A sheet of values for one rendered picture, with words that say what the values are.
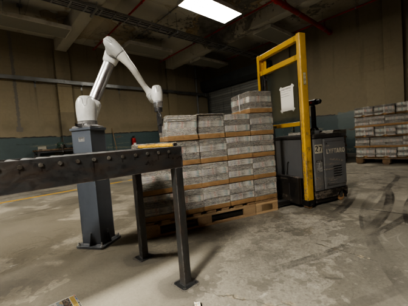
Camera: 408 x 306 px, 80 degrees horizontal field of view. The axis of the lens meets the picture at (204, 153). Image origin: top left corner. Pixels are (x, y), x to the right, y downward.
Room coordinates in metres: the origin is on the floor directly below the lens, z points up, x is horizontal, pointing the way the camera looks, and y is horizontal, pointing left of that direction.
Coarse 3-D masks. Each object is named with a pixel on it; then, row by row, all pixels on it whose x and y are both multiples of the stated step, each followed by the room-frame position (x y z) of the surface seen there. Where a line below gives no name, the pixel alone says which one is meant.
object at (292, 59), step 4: (292, 56) 2.68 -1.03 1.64; (296, 56) 2.62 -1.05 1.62; (284, 60) 2.79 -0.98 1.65; (288, 60) 2.73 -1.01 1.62; (292, 60) 2.68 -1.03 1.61; (296, 60) 2.63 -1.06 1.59; (276, 64) 2.91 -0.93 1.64; (280, 64) 2.85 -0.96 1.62; (284, 64) 2.79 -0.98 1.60; (288, 64) 2.77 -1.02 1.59; (268, 68) 3.05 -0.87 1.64; (272, 68) 2.98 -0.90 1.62; (276, 68) 2.92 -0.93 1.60; (280, 68) 2.90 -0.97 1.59; (260, 72) 3.19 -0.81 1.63; (264, 72) 3.13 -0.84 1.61; (268, 72) 3.05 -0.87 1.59
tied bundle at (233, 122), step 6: (228, 114) 2.43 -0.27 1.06; (234, 114) 2.45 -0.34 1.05; (240, 114) 2.48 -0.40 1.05; (246, 114) 2.51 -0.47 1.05; (228, 120) 2.43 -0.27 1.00; (234, 120) 2.45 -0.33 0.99; (240, 120) 2.48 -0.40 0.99; (246, 120) 2.51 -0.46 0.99; (228, 126) 2.42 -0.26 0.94; (234, 126) 2.45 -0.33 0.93; (240, 126) 2.47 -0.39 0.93; (246, 126) 2.50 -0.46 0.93
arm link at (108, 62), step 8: (104, 56) 2.30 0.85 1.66; (104, 64) 2.30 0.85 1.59; (112, 64) 2.33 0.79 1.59; (104, 72) 2.29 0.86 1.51; (96, 80) 2.29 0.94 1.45; (104, 80) 2.30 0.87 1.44; (96, 88) 2.27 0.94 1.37; (104, 88) 2.32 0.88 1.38; (96, 96) 2.26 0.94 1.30; (96, 104) 2.24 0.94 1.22
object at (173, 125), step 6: (168, 120) 2.18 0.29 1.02; (174, 120) 2.19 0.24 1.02; (180, 120) 2.21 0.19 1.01; (186, 120) 2.24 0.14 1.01; (192, 120) 2.25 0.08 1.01; (168, 126) 2.18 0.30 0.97; (174, 126) 2.20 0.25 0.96; (180, 126) 2.22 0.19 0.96; (186, 126) 2.24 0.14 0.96; (192, 126) 2.26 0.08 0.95; (168, 132) 2.18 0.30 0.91; (174, 132) 2.20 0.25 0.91; (180, 132) 2.22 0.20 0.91; (186, 132) 2.24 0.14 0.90; (192, 132) 2.26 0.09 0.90
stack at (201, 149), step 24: (144, 144) 2.10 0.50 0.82; (192, 144) 2.27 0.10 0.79; (216, 144) 2.37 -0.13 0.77; (240, 144) 2.48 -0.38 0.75; (192, 168) 2.26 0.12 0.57; (216, 168) 2.35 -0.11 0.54; (240, 168) 2.47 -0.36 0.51; (168, 192) 2.19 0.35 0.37; (192, 192) 2.25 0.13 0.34; (216, 192) 2.35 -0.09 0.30; (240, 192) 2.45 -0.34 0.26; (192, 216) 2.26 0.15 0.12; (240, 216) 2.44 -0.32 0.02
